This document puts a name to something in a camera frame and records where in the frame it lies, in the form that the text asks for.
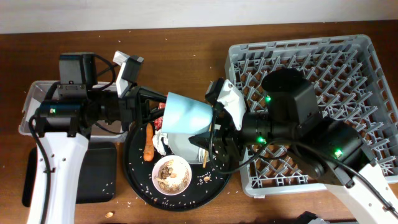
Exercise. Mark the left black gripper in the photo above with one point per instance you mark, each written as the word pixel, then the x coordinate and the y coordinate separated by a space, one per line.
pixel 134 106

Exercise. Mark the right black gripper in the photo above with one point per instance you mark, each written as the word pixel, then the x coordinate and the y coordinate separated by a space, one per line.
pixel 226 135

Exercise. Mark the white plastic fork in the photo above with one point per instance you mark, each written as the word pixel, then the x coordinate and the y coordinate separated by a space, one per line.
pixel 201 154

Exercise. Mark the wooden chopstick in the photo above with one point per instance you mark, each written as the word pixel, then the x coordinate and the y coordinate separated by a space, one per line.
pixel 205 161

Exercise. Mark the light blue plastic cup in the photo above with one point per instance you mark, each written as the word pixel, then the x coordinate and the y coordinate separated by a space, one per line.
pixel 183 115

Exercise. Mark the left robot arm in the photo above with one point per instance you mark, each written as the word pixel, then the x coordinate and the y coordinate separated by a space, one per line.
pixel 90 89

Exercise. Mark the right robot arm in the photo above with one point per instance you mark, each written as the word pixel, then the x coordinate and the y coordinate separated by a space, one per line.
pixel 329 151

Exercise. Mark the grey plastic dishwasher rack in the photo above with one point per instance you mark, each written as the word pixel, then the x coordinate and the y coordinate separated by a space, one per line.
pixel 348 80

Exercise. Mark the red snack wrapper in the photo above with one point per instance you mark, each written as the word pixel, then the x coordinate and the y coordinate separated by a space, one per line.
pixel 158 122

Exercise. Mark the grey round plate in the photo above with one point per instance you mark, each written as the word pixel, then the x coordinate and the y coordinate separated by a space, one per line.
pixel 180 146

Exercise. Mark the crumpled white tissue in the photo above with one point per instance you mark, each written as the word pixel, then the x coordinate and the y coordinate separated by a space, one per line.
pixel 160 142

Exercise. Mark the orange carrot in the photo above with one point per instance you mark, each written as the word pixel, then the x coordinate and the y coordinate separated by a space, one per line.
pixel 149 148

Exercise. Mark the pink bowl with food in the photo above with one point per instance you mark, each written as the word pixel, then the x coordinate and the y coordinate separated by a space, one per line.
pixel 171 175

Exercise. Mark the clear plastic bin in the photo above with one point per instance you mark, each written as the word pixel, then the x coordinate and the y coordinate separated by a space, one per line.
pixel 36 95

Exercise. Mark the black rectangular tray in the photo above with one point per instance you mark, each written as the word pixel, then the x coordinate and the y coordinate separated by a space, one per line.
pixel 97 180

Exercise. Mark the peanut on table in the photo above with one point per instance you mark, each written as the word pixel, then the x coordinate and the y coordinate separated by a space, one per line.
pixel 109 214

